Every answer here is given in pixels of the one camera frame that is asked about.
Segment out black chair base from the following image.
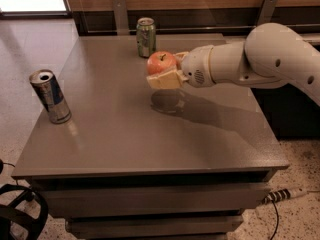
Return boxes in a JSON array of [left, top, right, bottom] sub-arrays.
[[0, 158, 50, 240]]

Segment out redbull can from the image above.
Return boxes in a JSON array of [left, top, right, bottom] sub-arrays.
[[29, 69, 71, 124]]

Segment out green soda can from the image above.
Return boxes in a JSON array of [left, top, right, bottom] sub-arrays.
[[136, 17, 156, 58]]

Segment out grey drawer cabinet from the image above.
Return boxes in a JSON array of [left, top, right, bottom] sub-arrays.
[[13, 37, 288, 240]]

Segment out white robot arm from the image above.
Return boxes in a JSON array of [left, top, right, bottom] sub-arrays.
[[147, 23, 320, 105]]

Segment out left metal bracket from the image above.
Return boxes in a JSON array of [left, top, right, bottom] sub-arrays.
[[112, 0, 129, 36]]

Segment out black white striped cable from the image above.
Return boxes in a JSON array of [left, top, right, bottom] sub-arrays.
[[261, 187, 320, 240]]

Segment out right metal bracket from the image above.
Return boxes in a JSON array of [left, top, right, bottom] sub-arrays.
[[255, 0, 278, 26]]

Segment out metal bracket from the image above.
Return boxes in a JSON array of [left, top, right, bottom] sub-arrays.
[[255, 0, 278, 26], [112, 0, 129, 36]]

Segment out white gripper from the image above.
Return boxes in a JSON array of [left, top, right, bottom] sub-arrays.
[[147, 45, 214, 90]]

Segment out red apple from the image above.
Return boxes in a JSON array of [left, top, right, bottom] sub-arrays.
[[147, 51, 176, 75]]

